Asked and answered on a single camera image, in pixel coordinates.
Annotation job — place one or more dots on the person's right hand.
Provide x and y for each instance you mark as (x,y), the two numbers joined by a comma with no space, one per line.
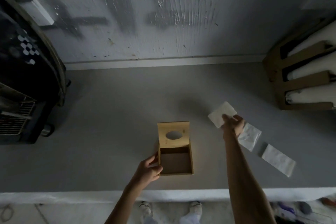
(233,126)

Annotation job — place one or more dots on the person's left hand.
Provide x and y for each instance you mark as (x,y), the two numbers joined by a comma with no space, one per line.
(145,171)

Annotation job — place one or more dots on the person's left thumb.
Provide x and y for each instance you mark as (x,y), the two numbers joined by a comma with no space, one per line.
(151,160)

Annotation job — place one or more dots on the person's right thumb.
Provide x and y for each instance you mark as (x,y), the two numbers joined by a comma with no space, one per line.
(226,117)

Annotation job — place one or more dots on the white tissue pack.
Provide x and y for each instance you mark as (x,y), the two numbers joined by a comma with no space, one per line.
(250,137)
(278,159)
(221,112)

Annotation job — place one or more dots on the wooden tissue box with lid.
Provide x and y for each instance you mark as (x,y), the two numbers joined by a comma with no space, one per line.
(175,153)

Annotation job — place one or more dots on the person's left forearm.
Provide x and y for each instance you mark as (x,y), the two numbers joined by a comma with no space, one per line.
(126,200)

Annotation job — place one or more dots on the person's right forearm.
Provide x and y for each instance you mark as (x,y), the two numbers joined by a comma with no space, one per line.
(245,179)

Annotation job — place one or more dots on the person's left shoe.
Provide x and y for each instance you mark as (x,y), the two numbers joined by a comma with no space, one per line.
(146,208)

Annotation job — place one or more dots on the person's shoe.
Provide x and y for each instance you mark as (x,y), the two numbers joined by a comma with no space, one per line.
(146,208)
(195,207)

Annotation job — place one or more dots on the person's left leg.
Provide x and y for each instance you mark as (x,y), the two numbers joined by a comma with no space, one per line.
(148,220)

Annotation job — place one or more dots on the person's leg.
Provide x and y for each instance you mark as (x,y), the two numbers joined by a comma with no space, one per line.
(148,220)
(190,218)

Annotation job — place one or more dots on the person's right shoe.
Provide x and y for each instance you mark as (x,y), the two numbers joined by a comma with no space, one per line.
(195,207)

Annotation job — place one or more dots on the person's right leg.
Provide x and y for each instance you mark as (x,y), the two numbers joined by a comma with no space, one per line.
(190,218)

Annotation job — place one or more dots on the brown cardboard carton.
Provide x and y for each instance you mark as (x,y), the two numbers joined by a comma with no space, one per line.
(301,86)

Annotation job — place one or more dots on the white roll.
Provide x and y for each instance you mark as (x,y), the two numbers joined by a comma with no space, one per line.
(315,41)
(309,95)
(312,69)

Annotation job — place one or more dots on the purple object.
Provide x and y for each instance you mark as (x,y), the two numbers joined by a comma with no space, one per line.
(284,209)

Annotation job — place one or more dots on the grey round object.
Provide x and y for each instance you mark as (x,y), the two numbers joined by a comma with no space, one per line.
(305,207)

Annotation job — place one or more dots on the red tool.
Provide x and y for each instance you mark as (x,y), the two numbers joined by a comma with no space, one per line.
(328,201)

